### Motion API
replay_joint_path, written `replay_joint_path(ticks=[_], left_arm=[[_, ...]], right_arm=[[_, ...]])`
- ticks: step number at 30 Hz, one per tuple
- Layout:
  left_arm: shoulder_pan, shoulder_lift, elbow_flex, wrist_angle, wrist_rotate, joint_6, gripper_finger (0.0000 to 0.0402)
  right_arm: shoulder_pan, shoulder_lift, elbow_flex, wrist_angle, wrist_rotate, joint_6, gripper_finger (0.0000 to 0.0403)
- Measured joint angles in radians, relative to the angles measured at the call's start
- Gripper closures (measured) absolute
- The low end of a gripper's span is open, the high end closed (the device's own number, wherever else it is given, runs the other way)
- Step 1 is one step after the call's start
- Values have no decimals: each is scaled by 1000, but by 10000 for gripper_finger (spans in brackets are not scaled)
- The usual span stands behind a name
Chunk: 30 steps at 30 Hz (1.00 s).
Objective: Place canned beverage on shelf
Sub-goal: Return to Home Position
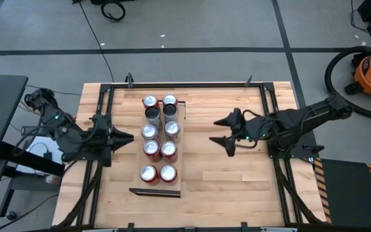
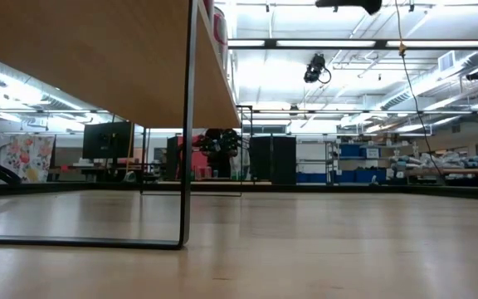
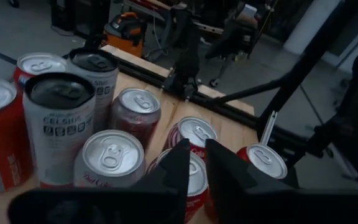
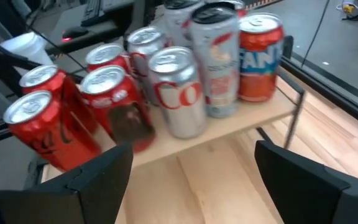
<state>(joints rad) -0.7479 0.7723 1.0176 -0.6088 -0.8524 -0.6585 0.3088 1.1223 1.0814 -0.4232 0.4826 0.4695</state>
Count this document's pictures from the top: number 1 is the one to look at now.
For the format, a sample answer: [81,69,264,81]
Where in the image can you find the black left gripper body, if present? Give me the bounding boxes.
[90,113,114,168]

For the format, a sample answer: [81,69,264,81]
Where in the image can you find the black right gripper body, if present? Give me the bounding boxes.
[229,108,267,146]

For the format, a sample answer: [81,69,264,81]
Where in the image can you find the silver diet cola can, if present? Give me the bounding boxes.
[164,121,181,142]
[140,124,159,142]

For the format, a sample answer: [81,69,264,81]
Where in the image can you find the red cola can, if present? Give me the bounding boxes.
[142,94,159,109]
[159,164,178,184]
[162,93,179,108]
[160,140,178,163]
[143,140,161,162]
[140,164,160,186]

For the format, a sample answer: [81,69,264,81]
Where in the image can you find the white black-topped energy drink can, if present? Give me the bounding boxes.
[162,104,178,123]
[144,106,161,126]

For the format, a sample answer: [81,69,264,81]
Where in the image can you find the white paper sheet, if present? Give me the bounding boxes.
[15,137,69,175]

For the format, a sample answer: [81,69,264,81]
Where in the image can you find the black hazard-striped floor mat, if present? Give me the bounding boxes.
[314,157,371,229]

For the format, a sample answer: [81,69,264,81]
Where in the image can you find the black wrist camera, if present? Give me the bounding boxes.
[233,108,246,127]

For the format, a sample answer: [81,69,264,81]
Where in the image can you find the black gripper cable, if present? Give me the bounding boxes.
[242,108,267,122]

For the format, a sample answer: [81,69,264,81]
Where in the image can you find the black aluminium table frame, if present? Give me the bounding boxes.
[56,72,328,232]

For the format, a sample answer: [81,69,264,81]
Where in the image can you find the black floor cable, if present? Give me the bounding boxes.
[72,0,115,83]

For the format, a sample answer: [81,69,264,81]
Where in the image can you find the coiled black cable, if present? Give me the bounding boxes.
[100,1,127,23]

